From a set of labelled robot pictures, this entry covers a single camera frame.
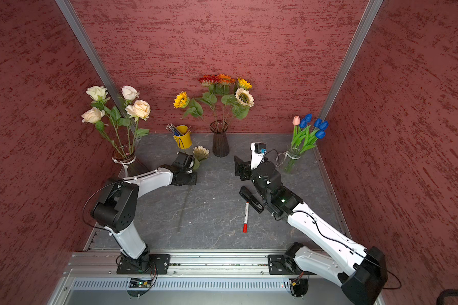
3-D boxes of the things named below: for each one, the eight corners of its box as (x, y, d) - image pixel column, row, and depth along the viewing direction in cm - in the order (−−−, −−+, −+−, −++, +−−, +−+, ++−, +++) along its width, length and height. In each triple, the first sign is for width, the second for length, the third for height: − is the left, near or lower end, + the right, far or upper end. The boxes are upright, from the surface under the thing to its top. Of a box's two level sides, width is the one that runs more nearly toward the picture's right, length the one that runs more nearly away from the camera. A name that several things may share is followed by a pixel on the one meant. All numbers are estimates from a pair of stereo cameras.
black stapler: (259, 214, 90) (261, 211, 86) (239, 193, 97) (239, 189, 93) (265, 209, 91) (266, 206, 88) (244, 189, 98) (244, 185, 95)
